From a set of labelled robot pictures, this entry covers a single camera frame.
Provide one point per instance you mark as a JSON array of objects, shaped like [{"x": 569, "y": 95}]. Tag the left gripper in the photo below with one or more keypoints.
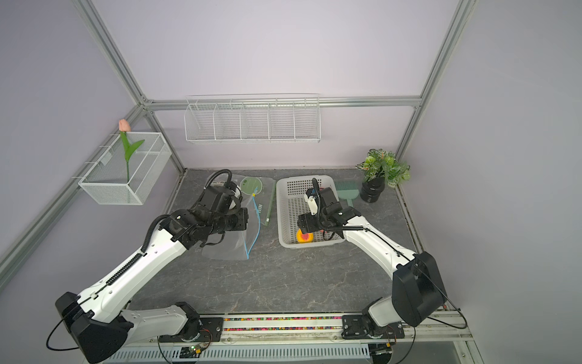
[{"x": 242, "y": 218}]

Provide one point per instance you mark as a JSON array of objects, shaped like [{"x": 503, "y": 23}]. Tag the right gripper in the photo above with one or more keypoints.
[{"x": 305, "y": 223}]

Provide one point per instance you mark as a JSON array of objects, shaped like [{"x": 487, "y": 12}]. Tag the yellow-red peach front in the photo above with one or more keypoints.
[{"x": 304, "y": 238}]

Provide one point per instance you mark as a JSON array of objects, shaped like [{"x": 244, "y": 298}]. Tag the clear blue-zipper bag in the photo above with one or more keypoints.
[{"x": 237, "y": 245}]

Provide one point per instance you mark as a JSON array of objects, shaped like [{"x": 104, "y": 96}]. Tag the green printed zip-top bag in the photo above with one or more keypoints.
[{"x": 259, "y": 189}]

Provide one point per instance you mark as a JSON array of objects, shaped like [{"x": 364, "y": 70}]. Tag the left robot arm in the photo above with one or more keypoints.
[{"x": 98, "y": 319}]

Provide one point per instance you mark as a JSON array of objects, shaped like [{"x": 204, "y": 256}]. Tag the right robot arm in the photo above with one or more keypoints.
[{"x": 417, "y": 287}]

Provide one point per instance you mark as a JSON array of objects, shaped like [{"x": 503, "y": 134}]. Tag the green dustpan scoop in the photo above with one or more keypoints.
[{"x": 347, "y": 190}]

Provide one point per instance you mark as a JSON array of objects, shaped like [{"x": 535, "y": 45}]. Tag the white plastic basket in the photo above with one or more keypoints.
[{"x": 291, "y": 204}]

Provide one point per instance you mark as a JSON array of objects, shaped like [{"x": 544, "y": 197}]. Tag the potted green plant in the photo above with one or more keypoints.
[{"x": 381, "y": 169}]

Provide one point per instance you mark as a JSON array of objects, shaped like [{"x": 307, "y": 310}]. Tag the pink artificial tulip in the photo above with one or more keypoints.
[{"x": 129, "y": 148}]

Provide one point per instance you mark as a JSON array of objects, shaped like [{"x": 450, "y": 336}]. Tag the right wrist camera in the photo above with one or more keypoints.
[{"x": 312, "y": 200}]

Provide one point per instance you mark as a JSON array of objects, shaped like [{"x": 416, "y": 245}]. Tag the white wire wall shelf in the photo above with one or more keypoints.
[{"x": 253, "y": 118}]

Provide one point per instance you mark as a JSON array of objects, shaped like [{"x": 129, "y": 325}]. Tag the white mesh wall basket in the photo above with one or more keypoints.
[{"x": 106, "y": 180}]

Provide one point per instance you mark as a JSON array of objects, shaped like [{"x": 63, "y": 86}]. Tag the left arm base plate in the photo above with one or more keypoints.
[{"x": 205, "y": 329}]

